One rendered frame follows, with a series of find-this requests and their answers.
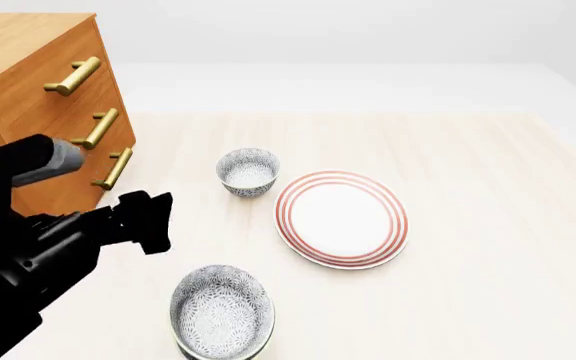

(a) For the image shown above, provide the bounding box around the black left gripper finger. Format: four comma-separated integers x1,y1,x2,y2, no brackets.
148,192,174,228
137,223,173,257

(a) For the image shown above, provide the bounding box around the small patterned black-white bowl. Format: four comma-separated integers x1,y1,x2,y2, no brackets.
215,147,282,199

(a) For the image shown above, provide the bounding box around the large patterned black-white bowl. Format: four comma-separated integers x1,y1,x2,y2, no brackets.
169,264,276,360

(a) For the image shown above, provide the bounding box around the white plate with red rings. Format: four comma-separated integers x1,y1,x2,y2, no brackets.
273,170,410,270

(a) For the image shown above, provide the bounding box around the wooden drawer cabinet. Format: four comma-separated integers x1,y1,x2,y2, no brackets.
0,12,137,252

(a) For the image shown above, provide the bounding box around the brass drawer handle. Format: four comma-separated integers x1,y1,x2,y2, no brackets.
91,147,134,192
43,56,102,98
70,107,120,151

